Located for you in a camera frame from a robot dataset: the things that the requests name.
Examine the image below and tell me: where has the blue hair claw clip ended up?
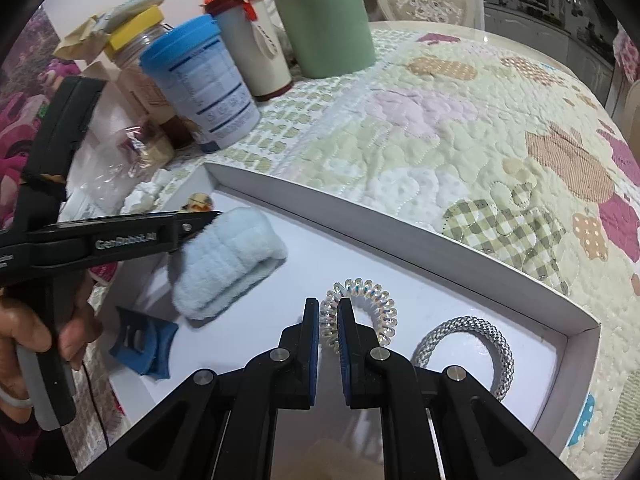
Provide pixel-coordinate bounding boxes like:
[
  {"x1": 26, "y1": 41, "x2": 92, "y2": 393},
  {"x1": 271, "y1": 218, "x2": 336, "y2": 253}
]
[{"x1": 108, "y1": 307, "x2": 179, "y2": 380}]

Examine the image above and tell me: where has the silver mesh bracelet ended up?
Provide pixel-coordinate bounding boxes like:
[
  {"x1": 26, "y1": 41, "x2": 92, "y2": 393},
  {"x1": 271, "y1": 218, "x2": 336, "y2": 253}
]
[{"x1": 410, "y1": 314, "x2": 516, "y2": 402}]

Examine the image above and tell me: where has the pink bear car poster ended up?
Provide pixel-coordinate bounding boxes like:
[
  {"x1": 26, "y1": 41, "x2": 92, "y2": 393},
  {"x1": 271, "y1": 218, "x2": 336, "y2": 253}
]
[{"x1": 0, "y1": 9, "x2": 80, "y2": 229}]

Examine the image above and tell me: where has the yellow lid glass jar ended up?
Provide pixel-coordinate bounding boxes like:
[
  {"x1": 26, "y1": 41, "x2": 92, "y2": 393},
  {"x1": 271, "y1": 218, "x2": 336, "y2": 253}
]
[{"x1": 103, "y1": 5, "x2": 174, "y2": 126}]

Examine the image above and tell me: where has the red lid white tumbler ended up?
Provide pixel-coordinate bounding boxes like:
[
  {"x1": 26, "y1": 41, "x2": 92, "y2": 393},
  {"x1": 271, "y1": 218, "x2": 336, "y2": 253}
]
[{"x1": 203, "y1": 0, "x2": 293, "y2": 102}]

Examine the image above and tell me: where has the white shallow tray box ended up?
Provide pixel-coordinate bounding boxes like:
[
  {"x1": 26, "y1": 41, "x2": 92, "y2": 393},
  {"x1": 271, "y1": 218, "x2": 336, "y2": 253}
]
[{"x1": 100, "y1": 164, "x2": 601, "y2": 453}]

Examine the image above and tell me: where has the pearly spiral hair tie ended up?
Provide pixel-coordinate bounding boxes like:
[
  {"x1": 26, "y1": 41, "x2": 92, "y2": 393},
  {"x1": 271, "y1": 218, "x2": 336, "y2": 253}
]
[{"x1": 318, "y1": 276, "x2": 399, "y2": 356}]

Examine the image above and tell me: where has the blue lid white canister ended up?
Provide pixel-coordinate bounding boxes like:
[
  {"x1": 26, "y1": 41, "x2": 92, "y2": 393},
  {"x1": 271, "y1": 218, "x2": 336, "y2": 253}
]
[{"x1": 139, "y1": 14, "x2": 260, "y2": 153}]

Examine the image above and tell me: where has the green thermos flask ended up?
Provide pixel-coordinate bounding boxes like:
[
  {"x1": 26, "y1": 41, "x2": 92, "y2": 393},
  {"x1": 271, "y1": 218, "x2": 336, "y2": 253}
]
[{"x1": 274, "y1": 0, "x2": 376, "y2": 79}]

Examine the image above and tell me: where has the crumpled paper packet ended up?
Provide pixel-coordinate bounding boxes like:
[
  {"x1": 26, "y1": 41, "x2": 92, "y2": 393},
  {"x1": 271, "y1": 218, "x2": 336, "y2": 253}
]
[{"x1": 53, "y1": 0, "x2": 164, "y2": 63}]

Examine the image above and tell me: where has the clear bag of snacks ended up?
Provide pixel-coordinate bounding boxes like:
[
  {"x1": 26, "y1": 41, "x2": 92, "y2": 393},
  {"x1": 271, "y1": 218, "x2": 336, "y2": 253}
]
[{"x1": 90, "y1": 120, "x2": 175, "y2": 197}]

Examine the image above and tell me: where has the person's left hand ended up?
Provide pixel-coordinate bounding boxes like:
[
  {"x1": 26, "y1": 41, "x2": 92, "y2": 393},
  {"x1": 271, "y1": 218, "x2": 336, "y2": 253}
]
[{"x1": 0, "y1": 268, "x2": 104, "y2": 424}]

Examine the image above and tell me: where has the quilted patchwork tablecloth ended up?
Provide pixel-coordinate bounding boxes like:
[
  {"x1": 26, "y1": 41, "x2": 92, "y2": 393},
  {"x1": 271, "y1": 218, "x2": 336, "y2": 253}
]
[{"x1": 74, "y1": 20, "x2": 640, "y2": 480}]

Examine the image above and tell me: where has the light blue fluffy scrunchie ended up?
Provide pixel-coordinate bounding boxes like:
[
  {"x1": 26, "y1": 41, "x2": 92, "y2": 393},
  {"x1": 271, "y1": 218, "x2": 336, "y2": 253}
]
[{"x1": 167, "y1": 207, "x2": 288, "y2": 321}]

